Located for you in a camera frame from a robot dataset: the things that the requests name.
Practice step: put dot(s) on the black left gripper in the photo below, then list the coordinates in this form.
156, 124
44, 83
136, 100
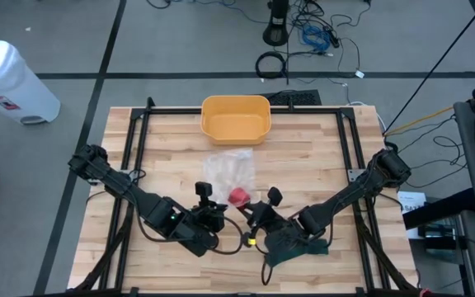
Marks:
210, 218

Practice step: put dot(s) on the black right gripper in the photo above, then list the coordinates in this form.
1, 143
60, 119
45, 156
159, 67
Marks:
270, 220

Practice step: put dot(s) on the red elastic bandage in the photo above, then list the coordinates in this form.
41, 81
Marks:
239, 196

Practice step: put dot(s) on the clear plastic zip bag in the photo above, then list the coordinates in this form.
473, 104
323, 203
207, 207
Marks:
229, 169

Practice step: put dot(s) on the dark green elastic bandage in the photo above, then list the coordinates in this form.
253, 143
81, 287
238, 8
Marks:
316, 248

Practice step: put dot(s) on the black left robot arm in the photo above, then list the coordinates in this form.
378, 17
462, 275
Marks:
138, 198

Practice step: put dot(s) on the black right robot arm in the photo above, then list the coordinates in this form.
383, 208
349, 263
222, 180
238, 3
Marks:
353, 189

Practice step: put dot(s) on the yellow plastic basket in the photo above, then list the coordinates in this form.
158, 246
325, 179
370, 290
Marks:
235, 123

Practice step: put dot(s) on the grey metal mounting plate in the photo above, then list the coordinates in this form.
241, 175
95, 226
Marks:
354, 174

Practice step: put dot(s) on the black keyboard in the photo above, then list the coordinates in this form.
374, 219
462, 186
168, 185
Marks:
299, 99

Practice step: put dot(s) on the white printed box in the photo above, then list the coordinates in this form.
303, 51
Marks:
412, 204

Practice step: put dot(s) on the white connector tag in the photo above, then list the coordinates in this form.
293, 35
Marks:
359, 74

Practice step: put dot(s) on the black stand base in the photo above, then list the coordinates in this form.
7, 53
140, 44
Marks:
276, 35

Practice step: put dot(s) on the black flat bar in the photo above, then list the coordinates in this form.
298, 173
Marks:
439, 210

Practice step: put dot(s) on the black power adapter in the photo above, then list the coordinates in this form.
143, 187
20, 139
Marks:
333, 39

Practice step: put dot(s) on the white trash bin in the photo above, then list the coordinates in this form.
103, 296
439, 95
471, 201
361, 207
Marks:
6, 78

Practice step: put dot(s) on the thin black diagonal rod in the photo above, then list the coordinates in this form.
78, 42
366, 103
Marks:
448, 53

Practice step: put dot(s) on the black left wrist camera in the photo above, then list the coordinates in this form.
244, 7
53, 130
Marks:
203, 189

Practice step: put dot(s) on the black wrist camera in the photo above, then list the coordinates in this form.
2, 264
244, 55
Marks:
203, 189
275, 196

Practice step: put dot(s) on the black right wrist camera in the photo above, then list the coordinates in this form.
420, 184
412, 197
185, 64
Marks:
275, 196

